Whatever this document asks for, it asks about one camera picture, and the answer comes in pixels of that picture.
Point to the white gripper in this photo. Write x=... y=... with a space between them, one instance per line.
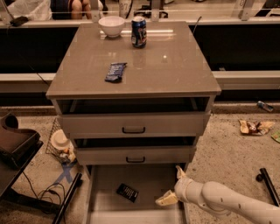
x=182 y=188

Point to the black rxbar chocolate bar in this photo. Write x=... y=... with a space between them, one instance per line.
x=127 y=192

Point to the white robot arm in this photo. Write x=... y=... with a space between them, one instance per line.
x=219 y=200

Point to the open bottom drawer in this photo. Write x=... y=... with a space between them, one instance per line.
x=105 y=206

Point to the grey drawer cabinet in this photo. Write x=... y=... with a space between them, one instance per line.
x=168 y=75

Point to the black base leg right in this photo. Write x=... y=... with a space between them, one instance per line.
x=264 y=176

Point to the black base leg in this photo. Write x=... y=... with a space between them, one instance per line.
x=264 y=176
x=70 y=193

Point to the black base leg left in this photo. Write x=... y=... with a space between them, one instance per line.
x=70 y=193

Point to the crumpled snack bag on floor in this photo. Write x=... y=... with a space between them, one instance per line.
x=255 y=128

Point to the green packet on floor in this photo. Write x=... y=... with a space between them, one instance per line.
x=276 y=136

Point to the blue snack bar wrapper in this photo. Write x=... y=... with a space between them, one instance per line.
x=115 y=72

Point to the dark chair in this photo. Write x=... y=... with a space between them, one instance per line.
x=18 y=146

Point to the blue soda can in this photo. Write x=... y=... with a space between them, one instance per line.
x=138 y=32

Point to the white bowl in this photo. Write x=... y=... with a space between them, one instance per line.
x=112 y=26

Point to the white cup in background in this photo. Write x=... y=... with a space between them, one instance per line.
x=125 y=7

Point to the person in background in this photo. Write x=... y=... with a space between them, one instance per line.
x=51 y=9

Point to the black object on ledge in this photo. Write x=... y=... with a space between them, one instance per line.
x=16 y=22

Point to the middle drawer with handle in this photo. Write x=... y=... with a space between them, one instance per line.
x=135 y=155

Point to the drawer with handle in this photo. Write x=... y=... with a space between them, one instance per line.
x=134 y=125
x=135 y=155

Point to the top drawer with handle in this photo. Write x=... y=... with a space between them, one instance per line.
x=134 y=125

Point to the wire basket with items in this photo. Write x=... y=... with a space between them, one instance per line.
x=59 y=146

